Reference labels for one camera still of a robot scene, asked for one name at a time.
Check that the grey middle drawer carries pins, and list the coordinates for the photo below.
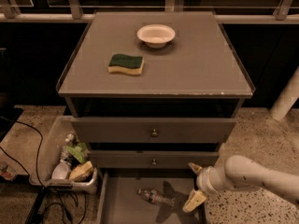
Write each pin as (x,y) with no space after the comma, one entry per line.
(151,159)

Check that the yellow sponge in bin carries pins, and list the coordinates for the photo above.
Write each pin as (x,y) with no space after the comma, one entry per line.
(81,172)

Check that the green packet in bin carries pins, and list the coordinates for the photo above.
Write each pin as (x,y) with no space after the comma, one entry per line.
(79,152)

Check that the small cup on floor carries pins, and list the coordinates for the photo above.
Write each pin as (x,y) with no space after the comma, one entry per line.
(7,172)

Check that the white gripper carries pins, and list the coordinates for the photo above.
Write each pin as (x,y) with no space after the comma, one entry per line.
(203,180)

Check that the grey drawer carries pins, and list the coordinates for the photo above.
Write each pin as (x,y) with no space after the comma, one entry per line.
(120,204)
(151,159)
(152,130)

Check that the grey top drawer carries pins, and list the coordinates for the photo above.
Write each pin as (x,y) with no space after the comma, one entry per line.
(152,130)

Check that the small white bowl in bin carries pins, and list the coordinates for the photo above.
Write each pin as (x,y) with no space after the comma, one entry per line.
(61,171)

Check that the green yellow sponge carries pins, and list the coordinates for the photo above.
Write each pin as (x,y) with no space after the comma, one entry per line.
(126,64)

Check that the clear plastic water bottle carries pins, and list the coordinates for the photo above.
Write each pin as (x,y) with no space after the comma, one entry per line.
(155,197)

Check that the grey bottom drawer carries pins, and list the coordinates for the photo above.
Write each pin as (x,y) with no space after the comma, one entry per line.
(120,204)

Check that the metal window railing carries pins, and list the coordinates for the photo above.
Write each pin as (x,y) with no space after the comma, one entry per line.
(224,11)

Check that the grey drawer cabinet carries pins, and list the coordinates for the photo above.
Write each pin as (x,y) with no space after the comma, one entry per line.
(196,75)

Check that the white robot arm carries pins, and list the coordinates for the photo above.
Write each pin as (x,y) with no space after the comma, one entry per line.
(240,173)

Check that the clear plastic storage bin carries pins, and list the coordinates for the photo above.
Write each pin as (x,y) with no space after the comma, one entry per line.
(49,157)

